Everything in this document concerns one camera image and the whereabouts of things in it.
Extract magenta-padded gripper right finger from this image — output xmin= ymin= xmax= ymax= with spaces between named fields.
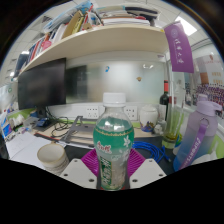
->
xmin=128 ymin=148 xmax=167 ymax=190

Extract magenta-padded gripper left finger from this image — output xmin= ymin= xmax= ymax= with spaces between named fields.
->
xmin=59 ymin=148 xmax=101 ymax=190

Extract green-labelled clear drink bottle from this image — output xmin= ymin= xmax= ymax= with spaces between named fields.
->
xmin=92 ymin=92 xmax=135 ymax=192

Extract large purple water bottle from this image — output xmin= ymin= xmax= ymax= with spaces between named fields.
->
xmin=172 ymin=93 xmax=223 ymax=173

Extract black desk mat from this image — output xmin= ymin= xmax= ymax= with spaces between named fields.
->
xmin=63 ymin=134 xmax=178 ymax=174

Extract white cup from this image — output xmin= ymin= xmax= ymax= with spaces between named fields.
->
xmin=36 ymin=142 xmax=70 ymax=176

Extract grey metal laptop stand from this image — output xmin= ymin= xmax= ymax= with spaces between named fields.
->
xmin=59 ymin=115 xmax=98 ymax=146

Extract green glass vase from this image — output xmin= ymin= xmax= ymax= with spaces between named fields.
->
xmin=161 ymin=106 xmax=184 ymax=150

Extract white ceramic jar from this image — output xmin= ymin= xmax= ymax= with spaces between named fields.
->
xmin=138 ymin=104 xmax=159 ymax=133

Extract white paper sheets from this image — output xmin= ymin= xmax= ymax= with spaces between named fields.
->
xmin=4 ymin=131 xmax=54 ymax=164

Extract small blue device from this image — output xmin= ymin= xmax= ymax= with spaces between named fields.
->
xmin=34 ymin=117 xmax=53 ymax=128

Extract dark wine bottle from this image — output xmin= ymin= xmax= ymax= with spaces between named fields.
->
xmin=159 ymin=79 xmax=172 ymax=123

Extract blue and white box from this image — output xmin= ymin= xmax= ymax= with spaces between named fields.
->
xmin=0 ymin=114 xmax=15 ymax=139

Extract black computer monitor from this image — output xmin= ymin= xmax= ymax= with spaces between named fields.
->
xmin=17 ymin=57 xmax=68 ymax=128

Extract group photo poster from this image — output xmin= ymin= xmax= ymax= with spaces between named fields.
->
xmin=194 ymin=54 xmax=224 ymax=118

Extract purple pennant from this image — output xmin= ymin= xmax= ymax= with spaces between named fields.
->
xmin=163 ymin=21 xmax=195 ymax=74

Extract beige shelf with books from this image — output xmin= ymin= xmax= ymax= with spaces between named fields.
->
xmin=13 ymin=0 xmax=169 ymax=76

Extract ceiling lights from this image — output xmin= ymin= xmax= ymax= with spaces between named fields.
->
xmin=8 ymin=14 xmax=198 ymax=79

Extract coiled blue cable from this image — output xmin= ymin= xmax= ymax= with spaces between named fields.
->
xmin=132 ymin=140 xmax=173 ymax=164

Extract black cables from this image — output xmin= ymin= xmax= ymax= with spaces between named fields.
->
xmin=44 ymin=106 xmax=73 ymax=133

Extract white wall socket panel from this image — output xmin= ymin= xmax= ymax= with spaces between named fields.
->
xmin=84 ymin=104 xmax=139 ymax=122

